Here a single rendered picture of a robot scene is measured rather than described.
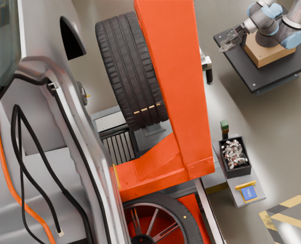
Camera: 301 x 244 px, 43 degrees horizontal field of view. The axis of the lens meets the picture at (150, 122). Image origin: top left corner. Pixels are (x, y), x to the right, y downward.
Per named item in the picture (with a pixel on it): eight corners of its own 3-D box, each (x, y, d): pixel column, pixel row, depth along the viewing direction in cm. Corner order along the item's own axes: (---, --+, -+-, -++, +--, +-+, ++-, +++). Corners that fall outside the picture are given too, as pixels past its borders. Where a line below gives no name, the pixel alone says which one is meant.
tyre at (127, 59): (118, 73, 269) (86, -1, 214) (150, 63, 268) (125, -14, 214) (139, 151, 232) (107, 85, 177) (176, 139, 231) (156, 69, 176)
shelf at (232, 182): (211, 144, 237) (211, 142, 235) (237, 135, 237) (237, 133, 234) (237, 208, 214) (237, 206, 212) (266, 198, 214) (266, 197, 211)
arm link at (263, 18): (278, 19, 226) (273, 11, 218) (260, 33, 230) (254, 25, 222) (270, 9, 230) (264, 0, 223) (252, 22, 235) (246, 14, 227)
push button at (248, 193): (240, 190, 215) (240, 189, 213) (252, 186, 215) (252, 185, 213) (245, 201, 212) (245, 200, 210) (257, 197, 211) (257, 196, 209)
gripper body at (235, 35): (224, 33, 232) (241, 20, 228) (229, 39, 239) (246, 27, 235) (229, 41, 228) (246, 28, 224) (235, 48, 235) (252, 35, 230)
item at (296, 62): (278, 31, 324) (282, 5, 299) (321, 81, 292) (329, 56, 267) (214, 60, 322) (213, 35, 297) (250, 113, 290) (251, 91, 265)
